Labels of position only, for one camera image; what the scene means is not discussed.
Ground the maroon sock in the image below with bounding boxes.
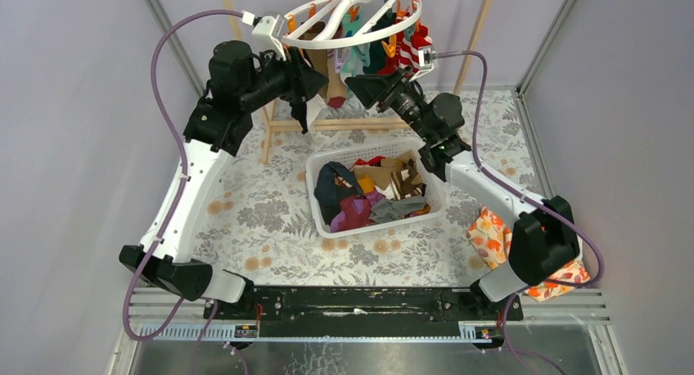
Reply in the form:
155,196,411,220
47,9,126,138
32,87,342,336
330,191,385,233

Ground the red white striped sock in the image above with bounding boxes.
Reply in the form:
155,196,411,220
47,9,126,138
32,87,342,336
396,21,433,71

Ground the teal patterned sock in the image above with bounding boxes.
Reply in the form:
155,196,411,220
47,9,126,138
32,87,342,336
340,13,369,79

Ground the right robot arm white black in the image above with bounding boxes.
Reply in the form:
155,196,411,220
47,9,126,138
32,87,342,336
345,70,580,319

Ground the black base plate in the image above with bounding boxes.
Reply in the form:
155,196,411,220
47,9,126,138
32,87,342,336
203,286,524,339

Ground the tan ribbed sock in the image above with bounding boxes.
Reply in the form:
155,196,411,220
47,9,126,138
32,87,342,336
351,151,416,190

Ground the dark green sock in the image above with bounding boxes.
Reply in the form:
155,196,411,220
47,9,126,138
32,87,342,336
363,11,396,75

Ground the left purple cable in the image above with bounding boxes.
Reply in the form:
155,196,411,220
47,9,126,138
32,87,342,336
122,10,250,342

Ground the floral table mat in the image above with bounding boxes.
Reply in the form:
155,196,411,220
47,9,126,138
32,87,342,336
186,102,511,287

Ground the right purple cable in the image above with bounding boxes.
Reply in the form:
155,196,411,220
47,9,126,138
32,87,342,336
433,50,606,290

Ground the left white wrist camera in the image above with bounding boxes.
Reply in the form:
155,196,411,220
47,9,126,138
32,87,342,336
241,11,286,61

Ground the white round clip hanger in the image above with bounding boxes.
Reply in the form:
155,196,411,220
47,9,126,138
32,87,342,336
279,0,422,50

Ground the white plastic laundry basket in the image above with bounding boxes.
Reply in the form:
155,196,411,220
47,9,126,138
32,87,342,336
306,138,446,238

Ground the brown ribbed sock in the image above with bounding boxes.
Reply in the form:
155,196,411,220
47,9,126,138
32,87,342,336
304,49,348,109

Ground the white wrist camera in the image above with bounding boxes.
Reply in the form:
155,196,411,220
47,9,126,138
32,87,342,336
241,11,286,61
412,45,436,80

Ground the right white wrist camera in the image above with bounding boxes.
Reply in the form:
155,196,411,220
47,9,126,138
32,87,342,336
412,45,436,80

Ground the grey sock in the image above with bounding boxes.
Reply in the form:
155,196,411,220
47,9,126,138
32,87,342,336
370,196,426,224

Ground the red snowflake sock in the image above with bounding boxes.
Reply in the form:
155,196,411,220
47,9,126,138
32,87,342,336
377,14,403,75

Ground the black striped sock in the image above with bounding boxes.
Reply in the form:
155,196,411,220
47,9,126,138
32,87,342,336
290,100,309,134

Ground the navy blue sock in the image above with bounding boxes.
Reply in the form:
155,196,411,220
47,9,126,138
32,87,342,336
313,161,363,225

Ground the brown white striped sock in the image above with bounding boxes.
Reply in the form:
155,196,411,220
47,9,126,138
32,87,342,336
387,166,426,201

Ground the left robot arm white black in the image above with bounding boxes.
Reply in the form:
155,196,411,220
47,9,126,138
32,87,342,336
119,40,328,319

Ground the mustard yellow sock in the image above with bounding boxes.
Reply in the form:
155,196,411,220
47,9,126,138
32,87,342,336
358,174,376,195

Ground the wooden hanger rack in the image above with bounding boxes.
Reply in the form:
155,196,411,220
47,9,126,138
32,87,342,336
221,0,493,165

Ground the purple cable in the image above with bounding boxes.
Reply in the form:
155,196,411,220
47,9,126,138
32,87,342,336
122,10,250,342
433,50,606,290

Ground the purple clothes peg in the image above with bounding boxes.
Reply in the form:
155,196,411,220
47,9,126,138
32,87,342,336
333,48,349,74

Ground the floral orange bag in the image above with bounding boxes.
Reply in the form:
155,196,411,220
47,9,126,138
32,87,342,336
466,206,591,302

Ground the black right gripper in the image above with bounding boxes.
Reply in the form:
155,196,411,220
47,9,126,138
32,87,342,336
345,66,435,142

